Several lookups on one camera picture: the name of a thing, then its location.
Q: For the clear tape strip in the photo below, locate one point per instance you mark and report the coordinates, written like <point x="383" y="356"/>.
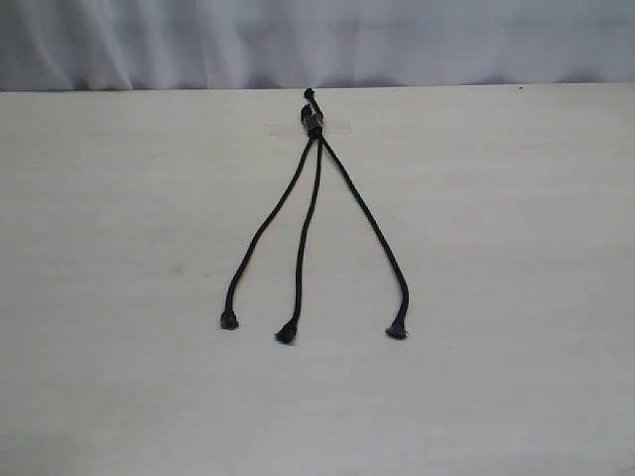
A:
<point x="298" y="129"/>

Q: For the white backdrop curtain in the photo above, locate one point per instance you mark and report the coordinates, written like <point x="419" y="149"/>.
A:
<point x="127" y="45"/>

